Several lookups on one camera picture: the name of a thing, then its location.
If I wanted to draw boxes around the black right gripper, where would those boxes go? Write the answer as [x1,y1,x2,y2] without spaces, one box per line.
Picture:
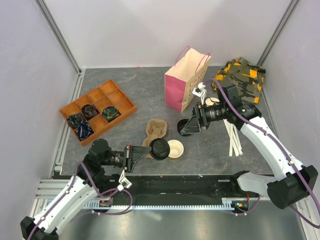
[181,101,228,135]

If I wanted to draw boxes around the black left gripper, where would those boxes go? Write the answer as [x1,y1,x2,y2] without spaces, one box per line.
[100,144,152,173]

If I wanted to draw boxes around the black cup lid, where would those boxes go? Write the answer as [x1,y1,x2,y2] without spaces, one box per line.
[149,138,171,161]
[176,118,196,137]

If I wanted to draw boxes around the brown paper cup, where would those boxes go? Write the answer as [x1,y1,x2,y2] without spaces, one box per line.
[168,139,184,161]

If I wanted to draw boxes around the brown pulp cup carrier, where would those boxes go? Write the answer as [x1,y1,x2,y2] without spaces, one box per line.
[142,118,167,158]

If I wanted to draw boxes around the pink and cream paper bag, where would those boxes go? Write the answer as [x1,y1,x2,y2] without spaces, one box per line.
[164,45,212,113]

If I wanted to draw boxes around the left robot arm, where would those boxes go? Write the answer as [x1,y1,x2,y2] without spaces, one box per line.
[20,139,152,240]

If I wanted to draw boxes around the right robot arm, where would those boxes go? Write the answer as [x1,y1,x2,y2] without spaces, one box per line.
[180,83,318,210]

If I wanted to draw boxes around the stacked brown paper cups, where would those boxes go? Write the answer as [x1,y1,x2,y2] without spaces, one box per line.
[203,96,220,108]

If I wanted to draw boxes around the white wrapped straw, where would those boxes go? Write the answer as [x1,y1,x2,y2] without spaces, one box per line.
[224,119,239,157]
[229,124,243,157]

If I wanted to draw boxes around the blue striped rolled tie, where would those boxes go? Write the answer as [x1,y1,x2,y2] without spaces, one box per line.
[76,121,94,141]

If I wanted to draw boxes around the brown rolled tie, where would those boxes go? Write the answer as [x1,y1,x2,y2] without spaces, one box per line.
[81,104,99,120]

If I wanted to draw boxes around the orange compartment tray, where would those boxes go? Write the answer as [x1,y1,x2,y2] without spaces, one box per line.
[59,79,137,147]

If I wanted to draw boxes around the camouflage folded cloth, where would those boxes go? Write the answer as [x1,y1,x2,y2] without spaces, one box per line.
[214,57,266,104]

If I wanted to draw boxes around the dark rolled tie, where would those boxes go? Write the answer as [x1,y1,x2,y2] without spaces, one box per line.
[66,113,83,130]

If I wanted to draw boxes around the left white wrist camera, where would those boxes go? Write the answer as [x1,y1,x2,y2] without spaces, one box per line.
[117,170,132,192]

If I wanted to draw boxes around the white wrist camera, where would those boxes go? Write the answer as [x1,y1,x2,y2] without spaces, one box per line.
[117,170,132,192]
[192,82,207,105]

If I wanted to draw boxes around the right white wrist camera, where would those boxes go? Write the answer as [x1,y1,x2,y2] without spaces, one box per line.
[192,82,207,105]

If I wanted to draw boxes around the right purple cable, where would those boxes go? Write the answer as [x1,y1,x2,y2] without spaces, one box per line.
[203,77,320,228]

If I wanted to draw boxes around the purple cable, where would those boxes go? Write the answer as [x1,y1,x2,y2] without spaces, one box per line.
[27,161,133,240]
[203,77,320,228]

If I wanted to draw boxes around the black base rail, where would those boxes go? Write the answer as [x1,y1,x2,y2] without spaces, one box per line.
[127,173,258,204]

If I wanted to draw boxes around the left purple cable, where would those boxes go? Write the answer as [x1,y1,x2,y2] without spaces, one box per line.
[27,161,133,240]

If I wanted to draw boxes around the white slotted cable duct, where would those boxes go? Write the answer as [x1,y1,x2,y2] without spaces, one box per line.
[83,197,246,211]

